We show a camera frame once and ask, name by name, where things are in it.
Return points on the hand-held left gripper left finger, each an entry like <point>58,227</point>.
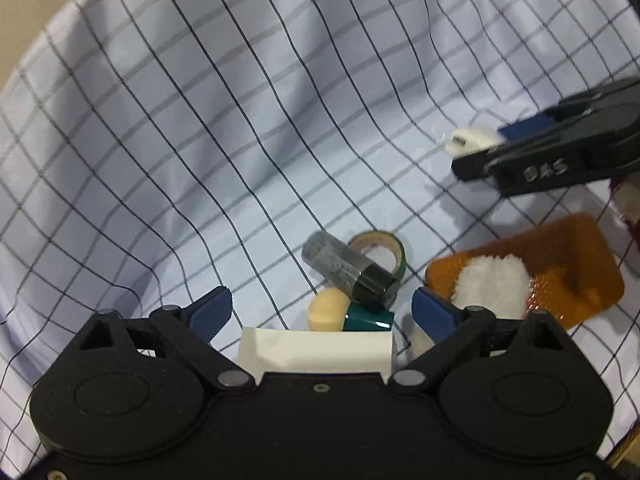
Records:
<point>212,310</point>

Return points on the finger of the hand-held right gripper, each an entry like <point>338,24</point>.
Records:
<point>575,160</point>
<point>530,127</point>

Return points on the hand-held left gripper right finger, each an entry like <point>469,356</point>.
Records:
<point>437,312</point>

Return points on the small white plastic piece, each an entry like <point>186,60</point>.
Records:
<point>475,139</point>

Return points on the white plush toy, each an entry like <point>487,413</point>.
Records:
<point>490,285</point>

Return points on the orange-brown leather case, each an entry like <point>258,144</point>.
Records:
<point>575,245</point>

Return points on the beige tape roll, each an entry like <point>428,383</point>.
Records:
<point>367,240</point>

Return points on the white phone box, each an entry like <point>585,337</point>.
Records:
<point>310,350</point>

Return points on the green and cream capsule toy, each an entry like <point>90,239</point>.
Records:
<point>325,310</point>

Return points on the grey cylinder with black cap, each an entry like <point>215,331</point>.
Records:
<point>335,260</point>

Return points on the checked white bedsheet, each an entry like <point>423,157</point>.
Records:
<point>200,135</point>

